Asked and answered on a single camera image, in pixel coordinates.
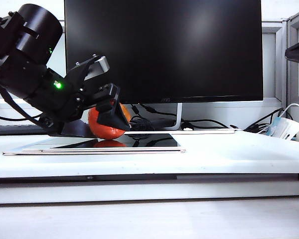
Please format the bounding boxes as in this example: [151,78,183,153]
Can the flat rectangular mirror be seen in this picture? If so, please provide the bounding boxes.
[2,133,186,156]

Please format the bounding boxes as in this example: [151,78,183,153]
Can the black monitor cable bundle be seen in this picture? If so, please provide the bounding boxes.
[129,103,240,132]

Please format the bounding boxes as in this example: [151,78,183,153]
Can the orange fruit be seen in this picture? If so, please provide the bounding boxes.
[87,101,133,140]

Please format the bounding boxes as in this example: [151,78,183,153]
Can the black computer monitor screen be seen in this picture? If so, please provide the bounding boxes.
[64,0,264,104]

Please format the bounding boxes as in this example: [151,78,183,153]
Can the blue and white package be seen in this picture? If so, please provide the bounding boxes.
[265,117,299,140]

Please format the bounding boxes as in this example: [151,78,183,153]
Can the black computer keyboard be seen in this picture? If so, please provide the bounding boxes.
[0,124,51,136]

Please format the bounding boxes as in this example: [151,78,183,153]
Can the grey aluminium partition frame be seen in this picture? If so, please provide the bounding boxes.
[261,13,299,111]

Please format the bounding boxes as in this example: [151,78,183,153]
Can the thin white charger cable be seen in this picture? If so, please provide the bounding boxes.
[280,103,299,124]

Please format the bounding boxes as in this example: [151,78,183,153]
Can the white monitor stand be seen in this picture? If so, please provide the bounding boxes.
[161,102,236,135]

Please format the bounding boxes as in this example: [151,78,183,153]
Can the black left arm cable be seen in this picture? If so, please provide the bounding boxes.
[0,81,44,125]

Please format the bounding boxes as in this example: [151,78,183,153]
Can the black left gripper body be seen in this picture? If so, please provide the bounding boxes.
[36,68,101,123]

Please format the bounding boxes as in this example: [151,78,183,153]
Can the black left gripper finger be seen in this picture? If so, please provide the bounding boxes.
[94,83,132,132]
[38,118,95,137]

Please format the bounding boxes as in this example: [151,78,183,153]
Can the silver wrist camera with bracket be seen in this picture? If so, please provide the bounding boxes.
[67,53,111,83]

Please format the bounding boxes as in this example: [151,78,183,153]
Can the black cables by package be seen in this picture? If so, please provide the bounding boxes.
[243,108,285,134]

